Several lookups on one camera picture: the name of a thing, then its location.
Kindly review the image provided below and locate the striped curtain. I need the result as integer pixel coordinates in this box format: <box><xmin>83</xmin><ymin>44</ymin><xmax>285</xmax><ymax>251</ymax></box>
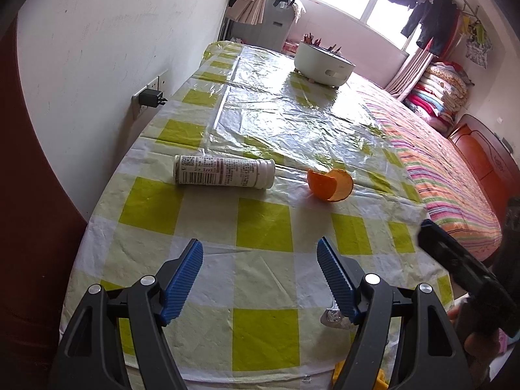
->
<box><xmin>384</xmin><ymin>46</ymin><xmax>435</xmax><ymax>102</ymax></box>

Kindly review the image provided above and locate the foil wrapper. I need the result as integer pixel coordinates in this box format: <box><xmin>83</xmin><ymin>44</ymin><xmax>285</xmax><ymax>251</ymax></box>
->
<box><xmin>320</xmin><ymin>306</ymin><xmax>354</xmax><ymax>332</ymax></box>

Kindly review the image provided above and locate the white round pot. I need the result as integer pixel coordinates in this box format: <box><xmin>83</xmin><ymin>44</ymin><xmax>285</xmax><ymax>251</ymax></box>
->
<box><xmin>293</xmin><ymin>34</ymin><xmax>356</xmax><ymax>88</ymax></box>

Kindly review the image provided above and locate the bundle of pencils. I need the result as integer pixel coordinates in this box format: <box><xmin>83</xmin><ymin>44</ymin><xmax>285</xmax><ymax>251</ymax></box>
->
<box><xmin>303</xmin><ymin>32</ymin><xmax>344</xmax><ymax>55</ymax></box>

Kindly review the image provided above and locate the white labelled bottle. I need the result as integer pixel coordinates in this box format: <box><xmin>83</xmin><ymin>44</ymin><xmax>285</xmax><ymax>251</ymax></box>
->
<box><xmin>174</xmin><ymin>154</ymin><xmax>276</xmax><ymax>189</ymax></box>

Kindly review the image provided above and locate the black charger plug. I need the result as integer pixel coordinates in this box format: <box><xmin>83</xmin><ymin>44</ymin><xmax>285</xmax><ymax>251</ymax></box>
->
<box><xmin>138</xmin><ymin>88</ymin><xmax>168</xmax><ymax>108</ymax></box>

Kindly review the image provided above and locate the yellow checkered tablecloth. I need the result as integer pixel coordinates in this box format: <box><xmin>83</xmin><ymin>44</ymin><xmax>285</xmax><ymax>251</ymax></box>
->
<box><xmin>59</xmin><ymin>41</ymin><xmax>453</xmax><ymax>386</ymax></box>

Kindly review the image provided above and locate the window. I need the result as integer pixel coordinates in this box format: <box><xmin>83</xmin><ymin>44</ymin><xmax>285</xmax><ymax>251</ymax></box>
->
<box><xmin>301</xmin><ymin>0</ymin><xmax>411</xmax><ymax>45</ymax></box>

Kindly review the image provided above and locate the person's right hand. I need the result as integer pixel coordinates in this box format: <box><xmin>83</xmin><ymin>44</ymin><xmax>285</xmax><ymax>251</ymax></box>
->
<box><xmin>447</xmin><ymin>305</ymin><xmax>505</xmax><ymax>386</ymax></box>

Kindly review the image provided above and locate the yellow cloth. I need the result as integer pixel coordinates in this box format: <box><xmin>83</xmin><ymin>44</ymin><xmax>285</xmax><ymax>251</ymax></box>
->
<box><xmin>332</xmin><ymin>359</ymin><xmax>388</xmax><ymax>390</ymax></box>

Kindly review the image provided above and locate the clear plastic sheet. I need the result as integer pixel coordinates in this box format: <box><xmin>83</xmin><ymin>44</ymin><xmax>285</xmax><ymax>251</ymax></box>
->
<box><xmin>207</xmin><ymin>45</ymin><xmax>407</xmax><ymax>171</ymax></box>

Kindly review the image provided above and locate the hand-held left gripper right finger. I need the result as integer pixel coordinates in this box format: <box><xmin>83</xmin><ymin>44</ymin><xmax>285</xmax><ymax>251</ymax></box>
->
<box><xmin>316</xmin><ymin>236</ymin><xmax>475</xmax><ymax>390</ymax></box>

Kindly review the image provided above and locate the wall socket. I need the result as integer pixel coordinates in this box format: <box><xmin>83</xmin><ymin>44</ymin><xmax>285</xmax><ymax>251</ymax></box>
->
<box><xmin>132</xmin><ymin>71</ymin><xmax>169</xmax><ymax>120</ymax></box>

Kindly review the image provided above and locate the stack of folded quilts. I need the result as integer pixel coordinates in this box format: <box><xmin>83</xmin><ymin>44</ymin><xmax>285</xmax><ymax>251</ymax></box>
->
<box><xmin>402</xmin><ymin>61</ymin><xmax>474</xmax><ymax>131</ymax></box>

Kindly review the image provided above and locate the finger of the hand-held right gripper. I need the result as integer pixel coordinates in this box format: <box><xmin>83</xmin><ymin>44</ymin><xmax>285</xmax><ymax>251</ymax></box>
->
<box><xmin>418</xmin><ymin>218</ymin><xmax>508</xmax><ymax>294</ymax></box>

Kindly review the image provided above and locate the striped bed sheet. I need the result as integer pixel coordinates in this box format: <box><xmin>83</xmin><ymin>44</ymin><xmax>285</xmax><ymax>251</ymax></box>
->
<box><xmin>363</xmin><ymin>81</ymin><xmax>502</xmax><ymax>261</ymax></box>

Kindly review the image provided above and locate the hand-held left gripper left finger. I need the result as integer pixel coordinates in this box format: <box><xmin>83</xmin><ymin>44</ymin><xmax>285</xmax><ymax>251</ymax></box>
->
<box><xmin>52</xmin><ymin>238</ymin><xmax>204</xmax><ymax>390</ymax></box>

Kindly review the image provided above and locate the floral hanging garment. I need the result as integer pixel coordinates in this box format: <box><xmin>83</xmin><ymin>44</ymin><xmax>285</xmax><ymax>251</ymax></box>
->
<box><xmin>463</xmin><ymin>16</ymin><xmax>493</xmax><ymax>70</ymax></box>

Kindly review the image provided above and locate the dark red wooden door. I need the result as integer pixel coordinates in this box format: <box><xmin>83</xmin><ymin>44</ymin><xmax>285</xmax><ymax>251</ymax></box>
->
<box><xmin>0</xmin><ymin>16</ymin><xmax>88</xmax><ymax>390</ymax></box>

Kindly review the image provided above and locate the row of hanging clothes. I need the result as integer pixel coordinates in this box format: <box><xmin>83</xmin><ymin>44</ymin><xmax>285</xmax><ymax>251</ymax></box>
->
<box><xmin>353</xmin><ymin>0</ymin><xmax>464</xmax><ymax>55</ymax></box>

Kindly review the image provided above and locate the wooden headboard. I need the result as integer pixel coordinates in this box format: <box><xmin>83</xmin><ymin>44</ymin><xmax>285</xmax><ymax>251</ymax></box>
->
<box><xmin>447</xmin><ymin>114</ymin><xmax>520</xmax><ymax>216</ymax></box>

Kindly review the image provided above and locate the white standing appliance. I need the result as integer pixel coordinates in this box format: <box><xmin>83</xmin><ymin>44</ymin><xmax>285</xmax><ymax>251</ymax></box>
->
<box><xmin>254</xmin><ymin>6</ymin><xmax>297</xmax><ymax>53</ymax></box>

